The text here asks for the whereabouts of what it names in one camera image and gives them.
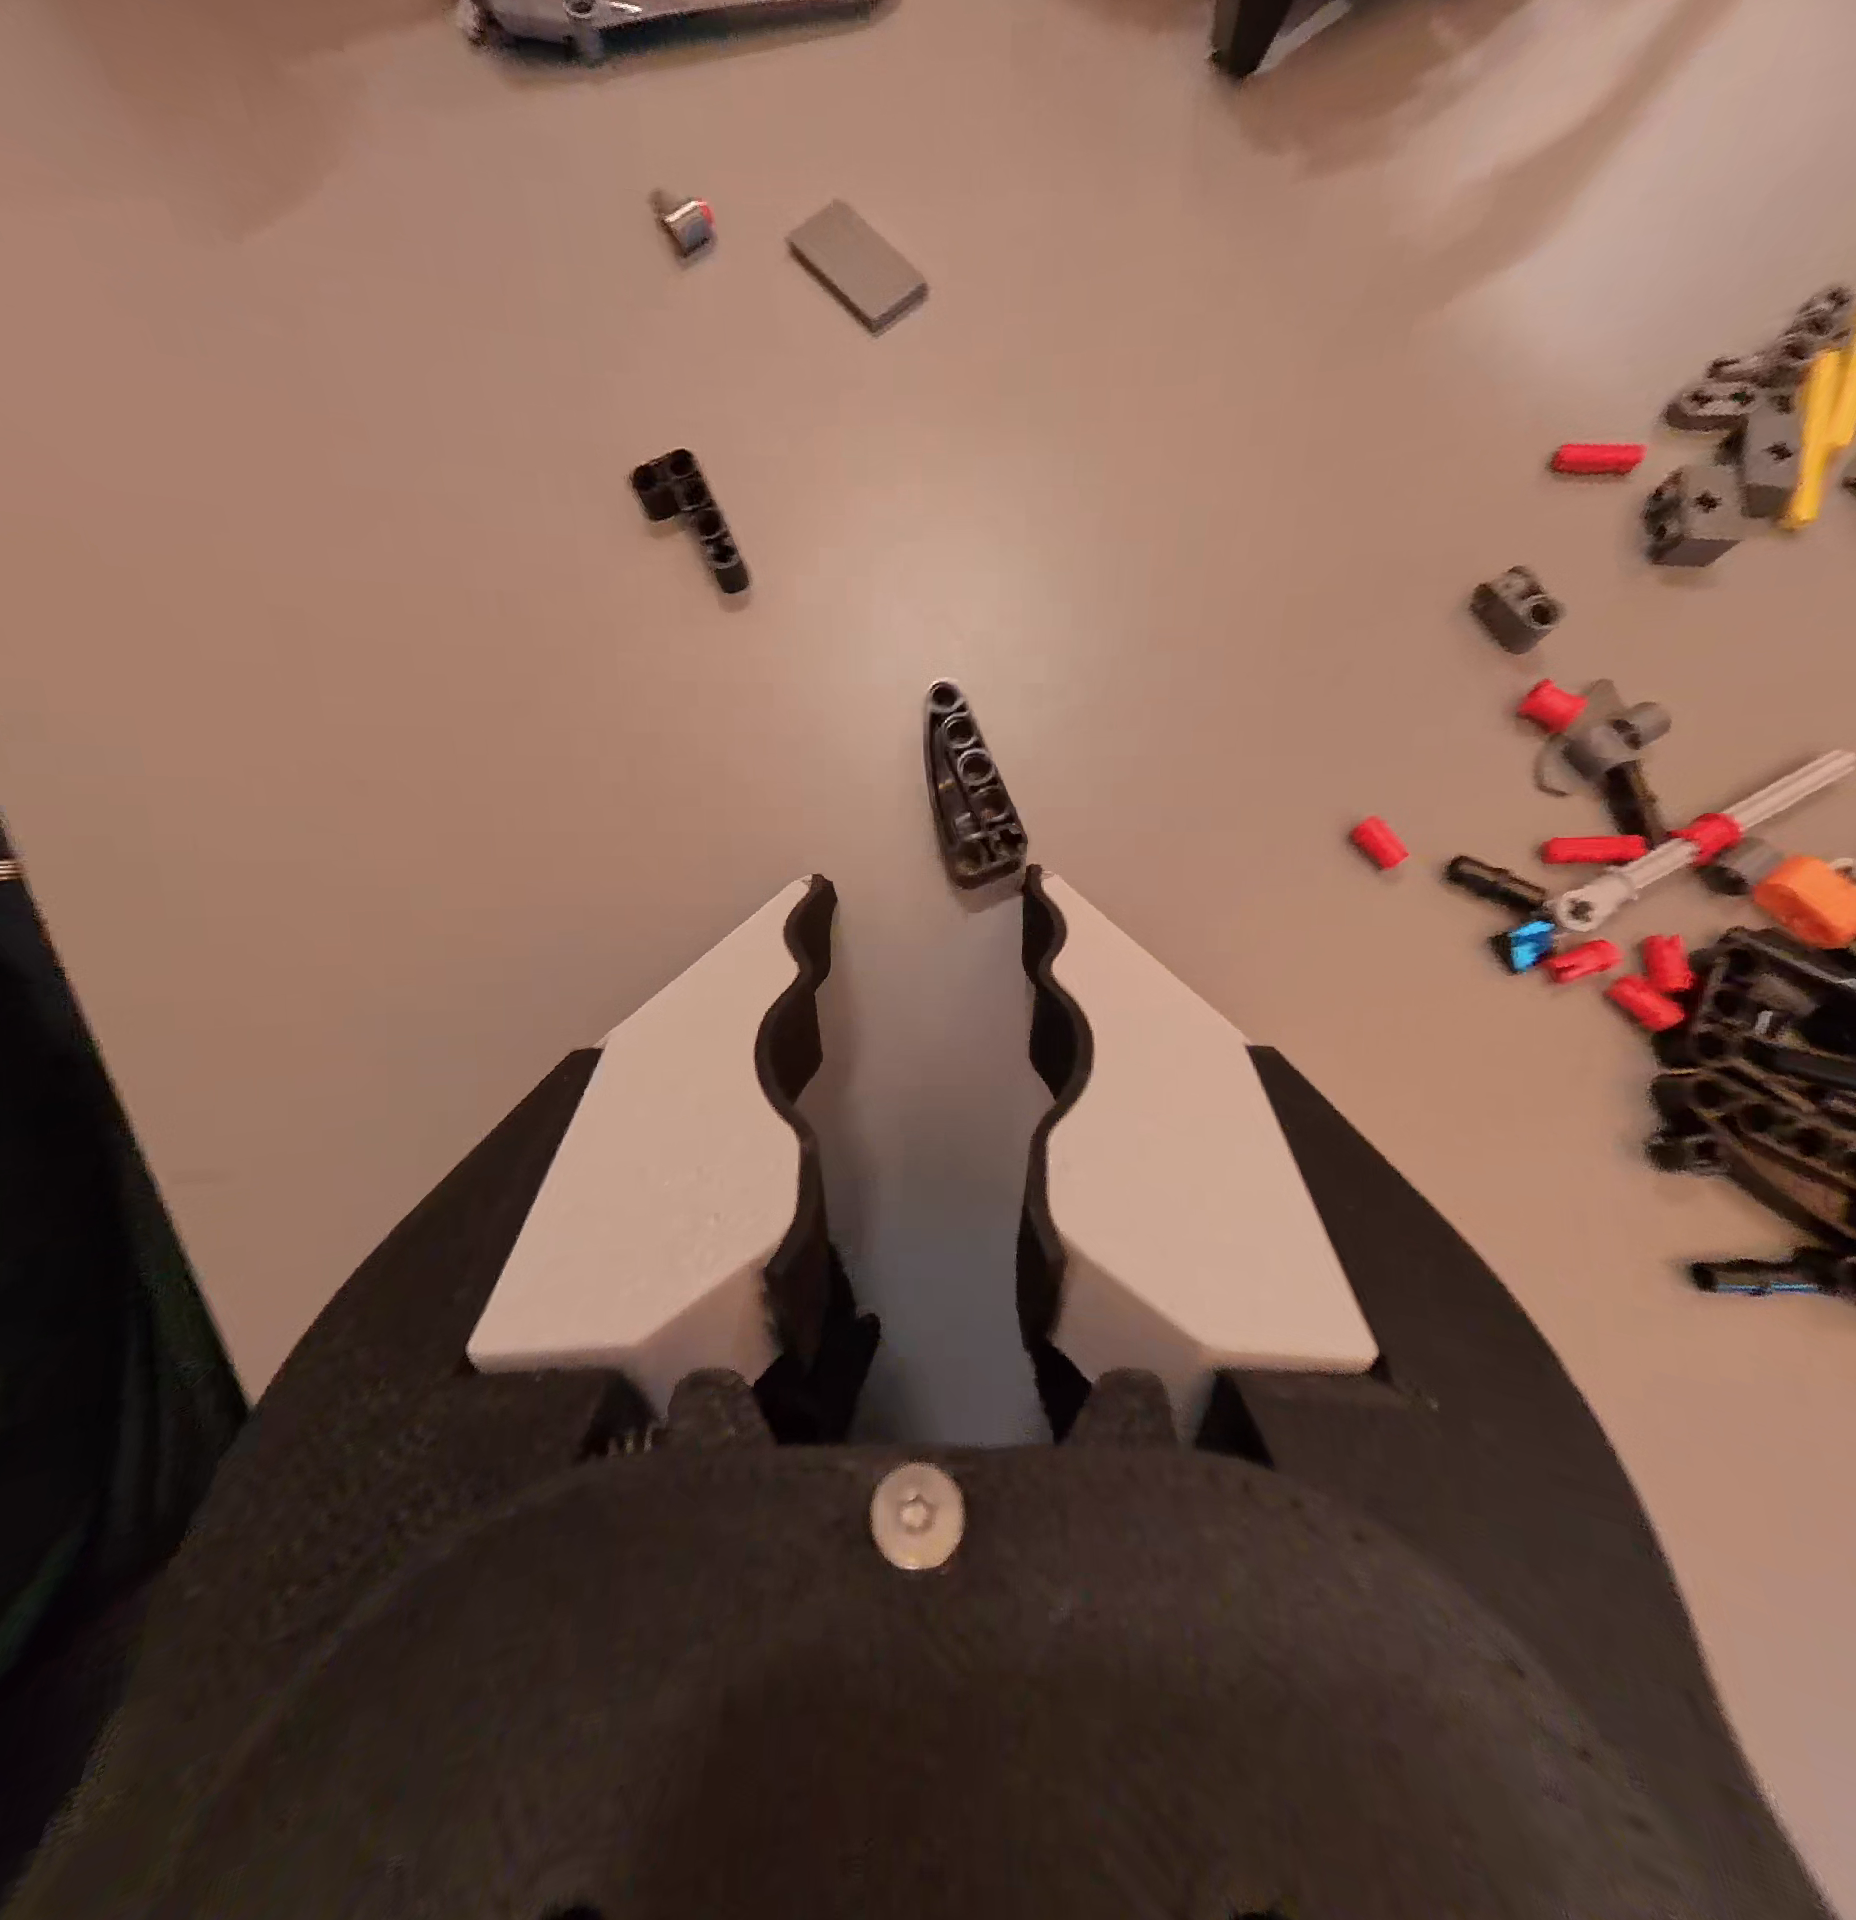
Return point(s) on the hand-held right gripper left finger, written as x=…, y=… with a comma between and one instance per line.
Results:
x=644, y=1201

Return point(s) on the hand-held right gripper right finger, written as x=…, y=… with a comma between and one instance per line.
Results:
x=1198, y=1201

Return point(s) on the pile of lego pieces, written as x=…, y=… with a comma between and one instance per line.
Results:
x=1768, y=1035

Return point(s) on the dark grey lego tile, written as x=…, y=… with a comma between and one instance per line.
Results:
x=859, y=267

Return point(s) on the grey lego connector piece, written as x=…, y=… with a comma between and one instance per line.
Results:
x=681, y=228

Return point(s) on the grey winged lego subassembly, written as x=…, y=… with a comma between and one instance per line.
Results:
x=673, y=12

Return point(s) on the black angled lego beam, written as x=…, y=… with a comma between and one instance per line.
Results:
x=673, y=490

